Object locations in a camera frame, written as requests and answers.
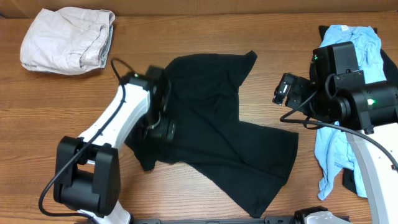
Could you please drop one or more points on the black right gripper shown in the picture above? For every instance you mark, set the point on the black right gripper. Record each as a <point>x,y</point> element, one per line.
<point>292,92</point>

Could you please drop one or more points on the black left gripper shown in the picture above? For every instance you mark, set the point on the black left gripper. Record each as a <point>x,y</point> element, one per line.
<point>166,131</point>

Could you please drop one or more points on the black t-shirt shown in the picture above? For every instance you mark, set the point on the black t-shirt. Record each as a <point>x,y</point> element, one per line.
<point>250,163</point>

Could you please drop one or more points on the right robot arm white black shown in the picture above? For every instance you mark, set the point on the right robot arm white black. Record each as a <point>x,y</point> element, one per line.
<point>337,96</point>

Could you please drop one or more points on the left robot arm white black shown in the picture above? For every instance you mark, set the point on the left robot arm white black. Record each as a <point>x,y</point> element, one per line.
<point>91,183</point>

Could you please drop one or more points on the grey folded garment under shorts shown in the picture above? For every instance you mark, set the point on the grey folded garment under shorts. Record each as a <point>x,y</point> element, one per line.
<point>106,48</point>

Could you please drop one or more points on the black garment under blue shirt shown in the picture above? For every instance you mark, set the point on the black garment under blue shirt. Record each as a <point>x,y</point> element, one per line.
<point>332,149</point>

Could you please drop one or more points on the beige folded shorts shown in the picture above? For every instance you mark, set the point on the beige folded shorts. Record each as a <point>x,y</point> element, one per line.
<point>68,41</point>

